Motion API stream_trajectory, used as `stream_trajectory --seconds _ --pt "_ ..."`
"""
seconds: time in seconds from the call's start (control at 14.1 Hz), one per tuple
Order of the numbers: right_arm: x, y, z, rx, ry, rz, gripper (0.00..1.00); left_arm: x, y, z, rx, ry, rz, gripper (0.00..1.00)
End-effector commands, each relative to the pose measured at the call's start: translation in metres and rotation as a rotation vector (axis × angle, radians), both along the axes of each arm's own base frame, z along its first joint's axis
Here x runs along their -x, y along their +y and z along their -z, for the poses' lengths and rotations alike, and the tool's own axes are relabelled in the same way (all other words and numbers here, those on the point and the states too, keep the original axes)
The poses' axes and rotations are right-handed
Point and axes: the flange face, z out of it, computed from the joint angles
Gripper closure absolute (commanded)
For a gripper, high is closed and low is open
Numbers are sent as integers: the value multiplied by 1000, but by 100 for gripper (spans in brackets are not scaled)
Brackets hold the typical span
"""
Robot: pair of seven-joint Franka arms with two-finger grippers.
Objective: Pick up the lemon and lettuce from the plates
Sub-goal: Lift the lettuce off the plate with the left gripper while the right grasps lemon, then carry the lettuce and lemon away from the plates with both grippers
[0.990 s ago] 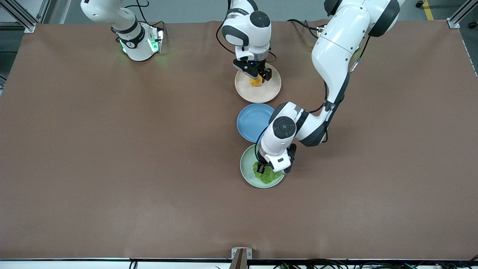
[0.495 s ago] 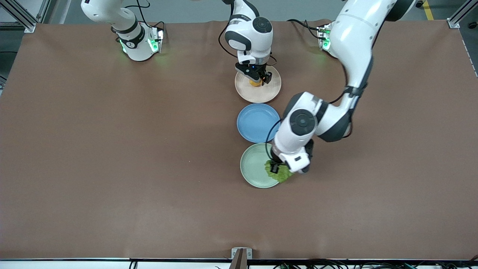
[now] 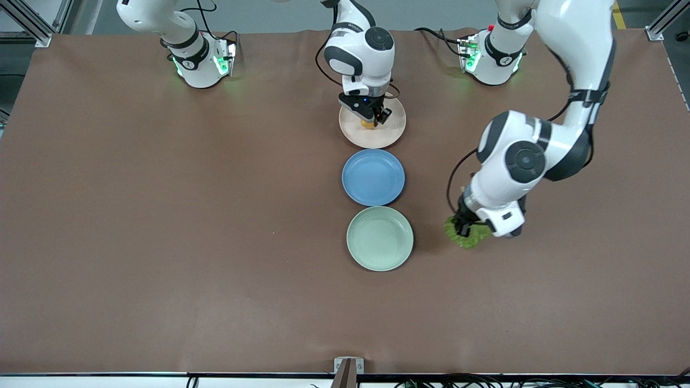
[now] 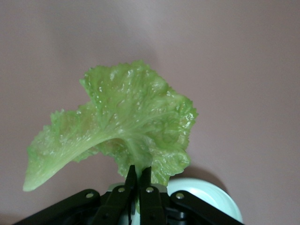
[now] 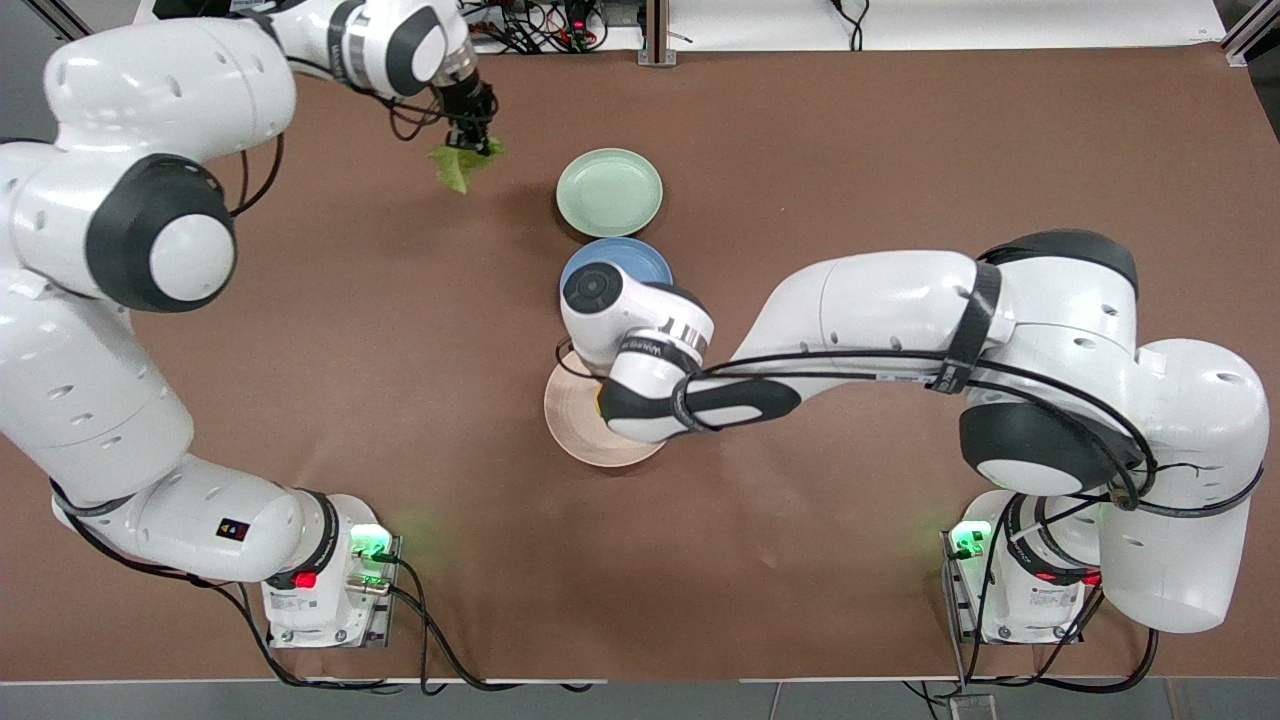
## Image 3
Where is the green lettuce leaf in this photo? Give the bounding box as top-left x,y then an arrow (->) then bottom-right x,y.
444,214 -> 492,250

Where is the beige plate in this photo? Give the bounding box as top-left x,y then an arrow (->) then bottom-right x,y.
339,94 -> 407,149

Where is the blue plate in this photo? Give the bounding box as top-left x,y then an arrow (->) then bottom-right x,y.
342,149 -> 406,207

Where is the pale green plate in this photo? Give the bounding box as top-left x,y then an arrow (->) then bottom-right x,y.
346,206 -> 415,272

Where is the brown table cover mat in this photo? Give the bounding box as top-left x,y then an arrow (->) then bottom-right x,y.
0,28 -> 690,375

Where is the black left arm base cable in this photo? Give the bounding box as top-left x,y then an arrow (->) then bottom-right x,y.
414,27 -> 465,57

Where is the black arm base cable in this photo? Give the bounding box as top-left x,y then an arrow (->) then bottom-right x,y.
414,27 -> 465,57
181,0 -> 239,45

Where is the black cable bundle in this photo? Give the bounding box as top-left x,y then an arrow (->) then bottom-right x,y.
394,371 -> 690,388

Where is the black right arm base cable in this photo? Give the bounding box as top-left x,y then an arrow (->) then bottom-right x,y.
181,0 -> 239,45

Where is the silver camera mount bracket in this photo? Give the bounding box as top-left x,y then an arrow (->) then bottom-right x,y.
330,357 -> 364,388

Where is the aluminium frame profile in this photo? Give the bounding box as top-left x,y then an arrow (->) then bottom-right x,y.
0,0 -> 73,48
644,0 -> 690,41

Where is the white table edge rail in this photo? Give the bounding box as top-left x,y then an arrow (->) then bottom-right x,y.
0,373 -> 690,388

